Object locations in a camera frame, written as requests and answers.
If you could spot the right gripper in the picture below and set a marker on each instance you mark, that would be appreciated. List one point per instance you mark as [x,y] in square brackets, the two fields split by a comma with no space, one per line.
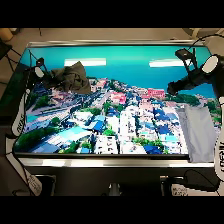
[173,87]

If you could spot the dark grey shirt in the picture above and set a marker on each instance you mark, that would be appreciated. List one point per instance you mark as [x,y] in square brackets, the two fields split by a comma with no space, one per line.
[72,78]

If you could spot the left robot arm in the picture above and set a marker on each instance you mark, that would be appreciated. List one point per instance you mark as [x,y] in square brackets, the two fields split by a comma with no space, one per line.
[18,122]

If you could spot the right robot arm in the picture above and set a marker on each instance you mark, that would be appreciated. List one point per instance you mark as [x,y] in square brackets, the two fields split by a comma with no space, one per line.
[197,78]

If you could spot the light grey garment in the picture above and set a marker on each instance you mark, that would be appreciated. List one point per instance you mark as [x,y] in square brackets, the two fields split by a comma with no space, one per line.
[197,134]

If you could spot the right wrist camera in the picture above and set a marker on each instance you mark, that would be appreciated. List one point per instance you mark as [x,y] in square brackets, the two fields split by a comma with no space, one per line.
[183,53]

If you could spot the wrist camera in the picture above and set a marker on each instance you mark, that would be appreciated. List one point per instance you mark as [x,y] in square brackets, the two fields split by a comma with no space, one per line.
[40,62]
[183,53]

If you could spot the silver frame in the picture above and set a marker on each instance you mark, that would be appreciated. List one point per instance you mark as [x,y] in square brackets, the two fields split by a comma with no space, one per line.
[100,162]

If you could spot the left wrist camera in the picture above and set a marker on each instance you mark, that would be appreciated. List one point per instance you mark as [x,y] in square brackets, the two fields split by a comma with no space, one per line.
[40,62]

